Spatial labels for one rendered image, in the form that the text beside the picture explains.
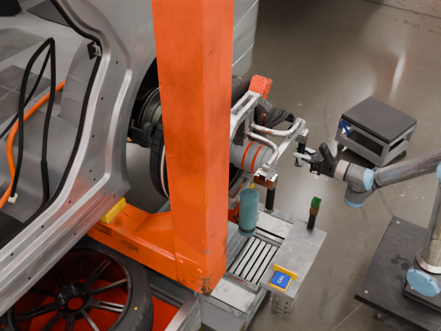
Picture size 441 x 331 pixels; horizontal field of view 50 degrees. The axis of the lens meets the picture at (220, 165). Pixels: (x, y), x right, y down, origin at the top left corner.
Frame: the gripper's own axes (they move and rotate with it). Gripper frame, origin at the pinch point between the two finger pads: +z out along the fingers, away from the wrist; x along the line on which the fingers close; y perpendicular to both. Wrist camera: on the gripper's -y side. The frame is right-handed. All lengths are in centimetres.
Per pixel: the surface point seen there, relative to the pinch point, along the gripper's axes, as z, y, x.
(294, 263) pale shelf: -18, 38, -33
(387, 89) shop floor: -8, 82, 209
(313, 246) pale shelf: -21.5, 38.0, -19.3
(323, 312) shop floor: -36, 83, -22
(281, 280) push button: -17, 35, -47
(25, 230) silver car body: 63, -13, -106
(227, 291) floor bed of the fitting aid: 14, 75, -41
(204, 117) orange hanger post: 6, -64, -73
